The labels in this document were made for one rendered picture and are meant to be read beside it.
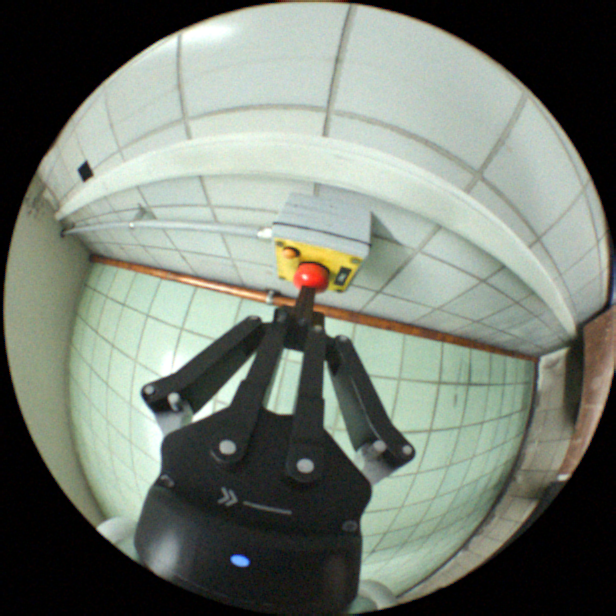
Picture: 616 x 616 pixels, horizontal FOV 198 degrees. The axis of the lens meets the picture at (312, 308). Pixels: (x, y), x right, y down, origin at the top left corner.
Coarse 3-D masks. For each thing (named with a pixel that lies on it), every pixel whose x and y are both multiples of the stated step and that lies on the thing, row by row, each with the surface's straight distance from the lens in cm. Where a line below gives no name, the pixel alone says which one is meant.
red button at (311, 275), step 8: (304, 264) 22; (312, 264) 22; (296, 272) 22; (304, 272) 21; (312, 272) 21; (320, 272) 21; (296, 280) 22; (304, 280) 21; (312, 280) 21; (320, 280) 21; (328, 280) 22; (320, 288) 22
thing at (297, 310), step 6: (300, 288) 20; (306, 288) 20; (300, 294) 18; (306, 294) 19; (300, 300) 17; (294, 306) 16; (300, 306) 16; (294, 312) 15; (300, 312) 15; (294, 318) 15; (300, 318) 15; (294, 324) 15; (288, 330) 15; (294, 330) 15; (288, 336) 16; (294, 336) 15; (288, 342) 16; (294, 342) 16; (288, 348) 16
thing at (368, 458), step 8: (360, 448) 10; (368, 448) 10; (376, 448) 9; (384, 448) 9; (360, 456) 10; (368, 456) 10; (376, 456) 10; (360, 464) 10; (368, 464) 10; (376, 464) 10; (384, 464) 10; (368, 472) 9; (376, 472) 10; (384, 472) 10; (392, 472) 11; (376, 480) 9
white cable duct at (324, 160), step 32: (160, 160) 29; (192, 160) 26; (224, 160) 23; (256, 160) 22; (288, 160) 21; (320, 160) 20; (352, 160) 19; (384, 160) 19; (96, 192) 50; (384, 192) 21; (416, 192) 21; (448, 192) 22; (448, 224) 25; (480, 224) 26; (512, 256) 32; (544, 288) 45
